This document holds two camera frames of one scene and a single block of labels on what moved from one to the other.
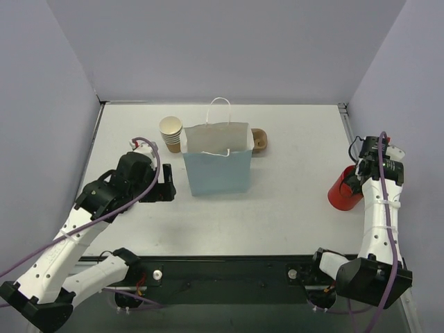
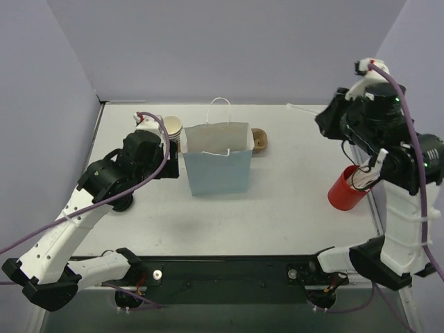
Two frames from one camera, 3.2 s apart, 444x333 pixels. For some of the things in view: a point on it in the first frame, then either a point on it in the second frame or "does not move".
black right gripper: x=352 y=184 → x=328 y=118
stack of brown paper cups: x=171 y=127 does not move
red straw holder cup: x=340 y=195 does not move
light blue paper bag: x=218 y=157 does not move
